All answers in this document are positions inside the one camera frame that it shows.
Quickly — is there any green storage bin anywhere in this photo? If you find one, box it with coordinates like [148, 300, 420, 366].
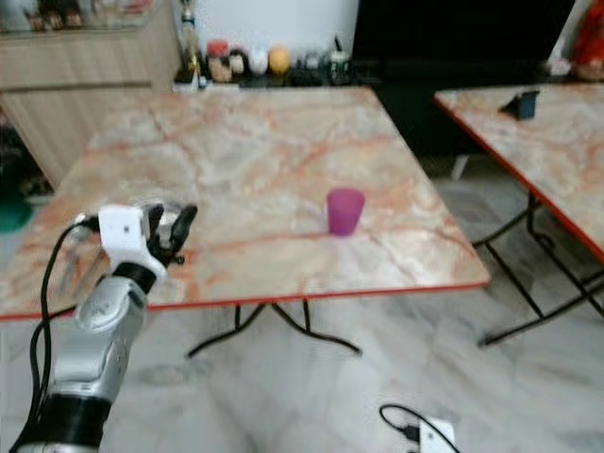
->
[0, 165, 35, 234]

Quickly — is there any red lidded glass jar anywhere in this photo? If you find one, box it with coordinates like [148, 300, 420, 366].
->
[206, 40, 233, 84]

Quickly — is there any light wooden cabinet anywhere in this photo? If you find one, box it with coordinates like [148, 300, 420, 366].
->
[0, 5, 182, 190]

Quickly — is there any purple plastic cup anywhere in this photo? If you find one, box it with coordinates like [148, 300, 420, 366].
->
[325, 187, 367, 238]

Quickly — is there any gold trophy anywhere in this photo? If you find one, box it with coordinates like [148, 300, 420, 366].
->
[177, 0, 205, 88]

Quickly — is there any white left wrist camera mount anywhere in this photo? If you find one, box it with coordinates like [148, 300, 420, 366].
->
[98, 204, 169, 281]

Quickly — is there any dark phone stand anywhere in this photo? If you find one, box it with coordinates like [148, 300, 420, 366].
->
[499, 89, 542, 122]

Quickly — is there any yellow orange egg toy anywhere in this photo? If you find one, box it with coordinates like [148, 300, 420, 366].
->
[268, 44, 292, 76]

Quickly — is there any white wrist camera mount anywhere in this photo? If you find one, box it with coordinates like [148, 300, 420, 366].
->
[98, 204, 169, 281]
[418, 419, 460, 453]

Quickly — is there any white blue egg toy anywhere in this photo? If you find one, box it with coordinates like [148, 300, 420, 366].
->
[248, 45, 270, 76]

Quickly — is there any black television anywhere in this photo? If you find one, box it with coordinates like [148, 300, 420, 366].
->
[351, 0, 579, 64]

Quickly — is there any black white egg toy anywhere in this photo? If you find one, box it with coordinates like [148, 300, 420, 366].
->
[228, 47, 250, 78]

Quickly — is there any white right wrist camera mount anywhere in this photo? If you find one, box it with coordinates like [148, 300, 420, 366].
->
[418, 419, 460, 453]

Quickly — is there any black metal table leg frame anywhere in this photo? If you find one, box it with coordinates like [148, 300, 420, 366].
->
[474, 193, 604, 349]
[186, 299, 363, 361]

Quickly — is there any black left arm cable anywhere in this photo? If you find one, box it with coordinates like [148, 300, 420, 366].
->
[11, 215, 105, 446]

